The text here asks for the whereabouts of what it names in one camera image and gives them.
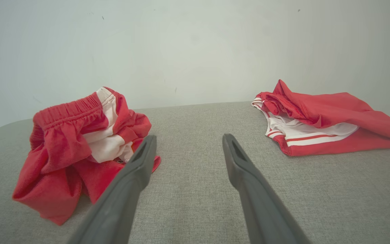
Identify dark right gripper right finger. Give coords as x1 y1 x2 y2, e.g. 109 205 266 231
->
222 134 312 244

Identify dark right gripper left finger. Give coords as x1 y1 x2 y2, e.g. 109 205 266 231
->
67 135 157 244

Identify red shorts with white stripe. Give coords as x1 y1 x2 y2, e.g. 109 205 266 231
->
12 86 161 226

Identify red number 23 basketball jersey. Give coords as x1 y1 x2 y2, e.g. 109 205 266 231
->
251 79 390 157

